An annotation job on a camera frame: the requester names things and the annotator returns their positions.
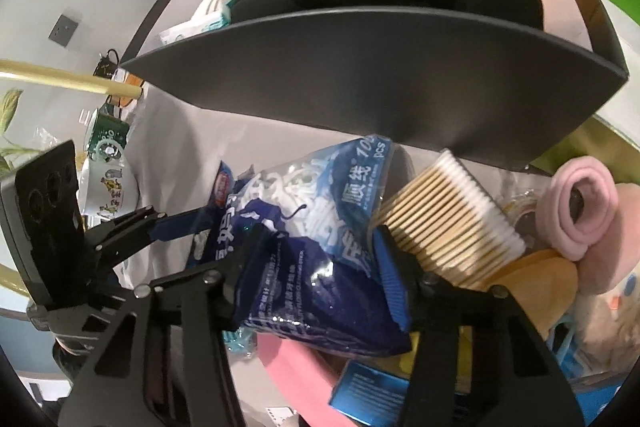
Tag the blue floss pick bag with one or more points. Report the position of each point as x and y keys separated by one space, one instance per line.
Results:
x=320 y=287

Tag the green plant leaves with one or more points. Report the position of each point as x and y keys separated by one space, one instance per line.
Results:
x=12 y=117

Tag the pink plush toy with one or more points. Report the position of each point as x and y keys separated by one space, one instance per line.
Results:
x=627 y=247

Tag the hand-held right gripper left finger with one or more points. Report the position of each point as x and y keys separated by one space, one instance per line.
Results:
x=200 y=297

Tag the white printed mug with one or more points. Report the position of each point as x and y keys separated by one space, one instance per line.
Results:
x=105 y=187

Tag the yellow wooden stick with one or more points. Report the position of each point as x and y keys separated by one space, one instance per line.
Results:
x=60 y=77

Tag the tan round felt pad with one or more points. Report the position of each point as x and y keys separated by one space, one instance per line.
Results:
x=540 y=292

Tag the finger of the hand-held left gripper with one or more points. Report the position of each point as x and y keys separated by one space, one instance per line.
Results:
x=175 y=227

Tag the beige plush toy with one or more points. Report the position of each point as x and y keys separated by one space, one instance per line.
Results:
x=610 y=327

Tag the grey wall socket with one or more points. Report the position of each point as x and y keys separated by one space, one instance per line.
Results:
x=64 y=29

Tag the cotton swab pack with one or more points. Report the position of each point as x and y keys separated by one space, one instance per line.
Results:
x=450 y=217

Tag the white and teal tissue packet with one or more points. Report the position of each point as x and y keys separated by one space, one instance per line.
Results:
x=195 y=27

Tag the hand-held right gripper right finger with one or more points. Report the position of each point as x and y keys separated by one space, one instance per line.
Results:
x=391 y=279

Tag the yellow flat item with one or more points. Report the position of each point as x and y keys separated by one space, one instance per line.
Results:
x=465 y=357

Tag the pink paper sheet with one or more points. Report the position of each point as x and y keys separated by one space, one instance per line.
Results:
x=295 y=372

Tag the pink plush donut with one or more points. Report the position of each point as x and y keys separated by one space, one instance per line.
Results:
x=580 y=207

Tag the blue long carton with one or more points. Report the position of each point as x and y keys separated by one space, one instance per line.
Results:
x=370 y=389

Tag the black cardboard box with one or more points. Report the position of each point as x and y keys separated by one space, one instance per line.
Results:
x=375 y=82

